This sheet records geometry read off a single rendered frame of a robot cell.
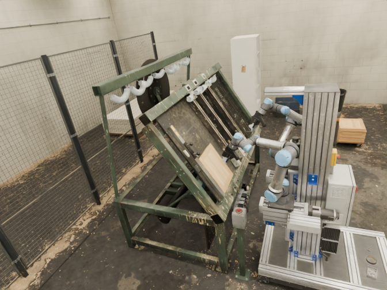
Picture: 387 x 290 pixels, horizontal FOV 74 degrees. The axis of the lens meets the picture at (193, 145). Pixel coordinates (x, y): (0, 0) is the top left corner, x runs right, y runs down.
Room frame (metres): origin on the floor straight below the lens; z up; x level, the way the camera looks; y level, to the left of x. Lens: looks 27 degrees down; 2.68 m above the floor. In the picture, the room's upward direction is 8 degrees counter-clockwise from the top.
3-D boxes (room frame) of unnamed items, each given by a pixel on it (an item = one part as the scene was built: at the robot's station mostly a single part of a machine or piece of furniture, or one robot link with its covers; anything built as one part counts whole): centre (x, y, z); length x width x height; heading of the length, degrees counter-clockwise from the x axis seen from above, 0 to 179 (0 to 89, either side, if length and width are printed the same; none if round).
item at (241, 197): (2.34, -0.48, 0.69); 0.50 x 0.14 x 0.24; 154
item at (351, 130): (4.51, -3.08, 0.20); 0.61 x 0.53 x 0.40; 155
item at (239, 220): (1.91, -0.35, 0.84); 0.12 x 0.12 x 0.18; 64
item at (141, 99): (3.31, 0.38, 1.85); 0.80 x 0.06 x 0.80; 154
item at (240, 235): (1.91, -0.35, 0.38); 0.06 x 0.06 x 0.75; 64
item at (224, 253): (3.22, -0.04, 0.41); 2.20 x 1.38 x 0.83; 154
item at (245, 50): (6.44, -1.56, 1.03); 0.61 x 0.58 x 2.05; 155
